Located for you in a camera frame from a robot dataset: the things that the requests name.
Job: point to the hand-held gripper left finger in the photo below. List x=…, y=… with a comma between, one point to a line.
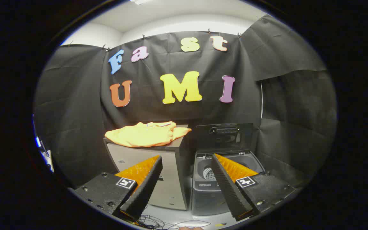
x=145, y=188

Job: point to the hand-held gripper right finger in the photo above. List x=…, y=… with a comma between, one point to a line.
x=227, y=188

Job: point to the grey washing machine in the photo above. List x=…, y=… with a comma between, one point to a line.
x=203, y=198

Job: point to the orange polo shirt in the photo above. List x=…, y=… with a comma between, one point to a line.
x=145, y=135

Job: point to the dark washing machine lid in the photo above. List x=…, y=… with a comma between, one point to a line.
x=244, y=137

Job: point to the grey cabinet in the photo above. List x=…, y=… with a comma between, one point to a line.
x=129, y=156

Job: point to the black backdrop cloth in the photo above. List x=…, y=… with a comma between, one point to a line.
x=145, y=110

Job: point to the white and blue clutter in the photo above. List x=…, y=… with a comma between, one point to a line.
x=45, y=155

